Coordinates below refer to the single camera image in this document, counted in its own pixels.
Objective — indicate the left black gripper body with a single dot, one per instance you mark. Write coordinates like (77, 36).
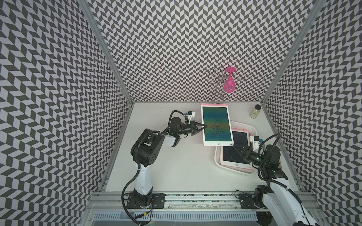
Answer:
(189, 128)

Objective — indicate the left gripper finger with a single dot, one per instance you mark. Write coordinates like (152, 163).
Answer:
(200, 125)
(198, 130)

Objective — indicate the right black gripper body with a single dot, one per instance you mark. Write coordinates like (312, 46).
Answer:
(253, 156)

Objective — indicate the pink writing tablet colourful screen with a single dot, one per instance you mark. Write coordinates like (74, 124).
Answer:
(218, 130)

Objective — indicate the white plastic storage tray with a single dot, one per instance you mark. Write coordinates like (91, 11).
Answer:
(238, 125)

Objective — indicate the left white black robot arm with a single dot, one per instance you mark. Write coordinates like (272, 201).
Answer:
(146, 150)

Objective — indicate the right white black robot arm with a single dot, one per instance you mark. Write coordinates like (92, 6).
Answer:
(276, 196)

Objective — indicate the small glass jar black lid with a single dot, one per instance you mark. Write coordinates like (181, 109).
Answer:
(255, 111)

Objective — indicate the pink plastic goblet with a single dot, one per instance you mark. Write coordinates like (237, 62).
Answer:
(229, 82)

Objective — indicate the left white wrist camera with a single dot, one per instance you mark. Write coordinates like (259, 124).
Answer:
(190, 115)

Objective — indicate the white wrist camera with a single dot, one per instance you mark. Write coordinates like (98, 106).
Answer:
(255, 142)
(190, 115)

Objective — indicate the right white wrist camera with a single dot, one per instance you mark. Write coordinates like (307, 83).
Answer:
(255, 142)

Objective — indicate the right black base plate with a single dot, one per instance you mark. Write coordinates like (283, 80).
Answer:
(247, 202)

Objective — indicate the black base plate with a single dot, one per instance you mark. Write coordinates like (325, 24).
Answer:
(156, 201)
(247, 202)

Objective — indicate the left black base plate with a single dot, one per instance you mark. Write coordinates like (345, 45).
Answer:
(156, 201)

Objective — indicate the aluminium front rail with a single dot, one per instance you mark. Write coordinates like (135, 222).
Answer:
(173, 201)

